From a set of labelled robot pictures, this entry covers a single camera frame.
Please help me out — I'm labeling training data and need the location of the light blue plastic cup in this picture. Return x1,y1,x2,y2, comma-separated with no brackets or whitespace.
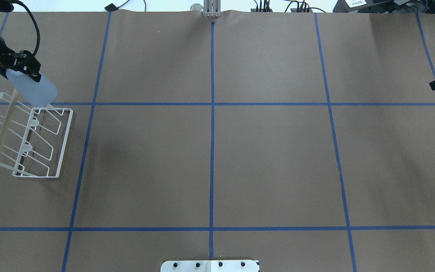
6,69,58,107

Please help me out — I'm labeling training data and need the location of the small black sensor puck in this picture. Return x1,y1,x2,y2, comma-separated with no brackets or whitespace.
104,3,119,12

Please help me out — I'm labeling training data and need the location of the black device top right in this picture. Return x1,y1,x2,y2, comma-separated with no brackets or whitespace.
332,0,435,14

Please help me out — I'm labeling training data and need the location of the white wire cup holder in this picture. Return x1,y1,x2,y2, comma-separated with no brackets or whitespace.
0,91,74,179

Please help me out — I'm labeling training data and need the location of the aluminium frame post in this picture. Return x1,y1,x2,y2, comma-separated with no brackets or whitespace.
202,0,222,18

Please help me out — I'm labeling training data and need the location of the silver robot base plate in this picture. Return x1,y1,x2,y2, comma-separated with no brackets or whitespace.
160,260,260,272

